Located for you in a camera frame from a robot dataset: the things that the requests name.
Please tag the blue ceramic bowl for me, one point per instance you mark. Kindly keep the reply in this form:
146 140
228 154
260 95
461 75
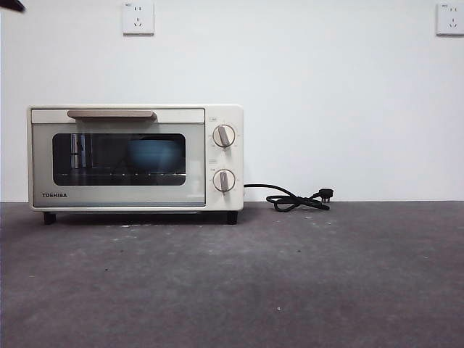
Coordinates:
152 156

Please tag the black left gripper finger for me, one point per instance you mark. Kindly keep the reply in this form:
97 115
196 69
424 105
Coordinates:
11 4

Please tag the cream Toshiba toaster oven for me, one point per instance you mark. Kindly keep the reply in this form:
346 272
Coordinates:
223 203

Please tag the cream round oven knob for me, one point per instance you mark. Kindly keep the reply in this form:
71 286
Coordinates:
223 136
223 180

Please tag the white wall socket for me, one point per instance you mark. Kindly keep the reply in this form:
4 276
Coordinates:
138 18
450 20

